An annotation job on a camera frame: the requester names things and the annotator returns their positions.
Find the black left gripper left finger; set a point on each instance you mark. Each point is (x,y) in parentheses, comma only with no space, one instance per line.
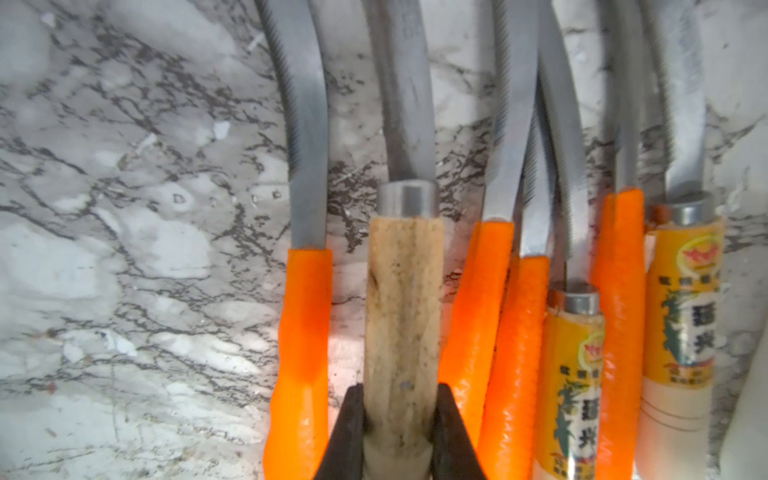
(343,457)

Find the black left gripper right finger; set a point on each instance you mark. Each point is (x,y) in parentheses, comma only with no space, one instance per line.
(453,456)

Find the plain wooden handle sickle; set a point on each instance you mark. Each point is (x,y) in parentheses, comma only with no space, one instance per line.
(405,266)

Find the white plastic storage tray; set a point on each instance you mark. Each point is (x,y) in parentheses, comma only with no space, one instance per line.
(743,455)

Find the labelled wooden handle sickle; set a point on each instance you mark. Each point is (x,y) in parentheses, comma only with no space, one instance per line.
(569,388)

